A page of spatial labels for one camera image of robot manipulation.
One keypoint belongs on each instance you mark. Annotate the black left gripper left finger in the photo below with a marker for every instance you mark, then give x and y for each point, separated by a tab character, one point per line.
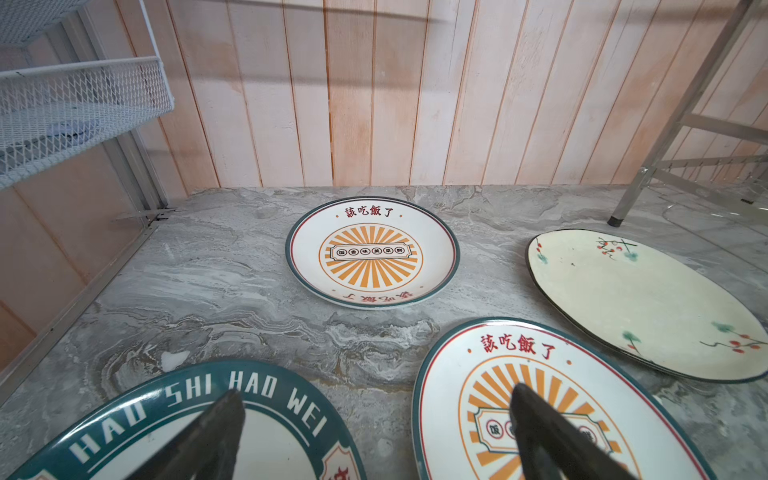
205	449

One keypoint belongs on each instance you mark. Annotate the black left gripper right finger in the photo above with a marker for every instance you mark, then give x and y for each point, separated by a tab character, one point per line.
550	447

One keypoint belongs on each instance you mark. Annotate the green rim lettered plate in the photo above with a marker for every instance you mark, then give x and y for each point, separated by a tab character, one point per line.
291	430

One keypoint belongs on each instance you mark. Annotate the small sunburst plate far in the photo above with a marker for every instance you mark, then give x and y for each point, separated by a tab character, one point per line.
372	252

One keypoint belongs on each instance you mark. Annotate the sunburst plate near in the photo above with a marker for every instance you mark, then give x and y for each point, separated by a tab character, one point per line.
460	419

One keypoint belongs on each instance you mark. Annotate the white wire mesh shelf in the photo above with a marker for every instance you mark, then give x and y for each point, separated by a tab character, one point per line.
52	113

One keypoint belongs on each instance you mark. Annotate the stainless steel dish rack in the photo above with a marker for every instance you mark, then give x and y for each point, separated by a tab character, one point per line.
655	168

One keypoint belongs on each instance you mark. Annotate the cream plate with red berries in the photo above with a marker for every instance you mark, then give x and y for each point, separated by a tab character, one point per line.
648	305

